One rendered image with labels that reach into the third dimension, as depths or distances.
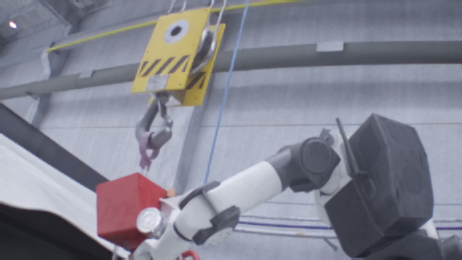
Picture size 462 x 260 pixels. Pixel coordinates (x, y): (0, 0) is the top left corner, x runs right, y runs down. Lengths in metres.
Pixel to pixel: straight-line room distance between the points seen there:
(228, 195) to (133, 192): 0.70
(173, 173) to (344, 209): 9.91
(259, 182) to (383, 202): 0.31
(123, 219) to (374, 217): 0.94
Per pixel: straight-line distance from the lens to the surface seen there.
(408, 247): 1.16
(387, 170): 1.15
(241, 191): 1.10
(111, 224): 1.76
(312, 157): 1.13
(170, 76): 2.12
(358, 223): 1.19
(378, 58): 9.67
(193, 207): 1.12
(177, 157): 11.16
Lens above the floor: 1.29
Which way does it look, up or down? 23 degrees up
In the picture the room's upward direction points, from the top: 13 degrees clockwise
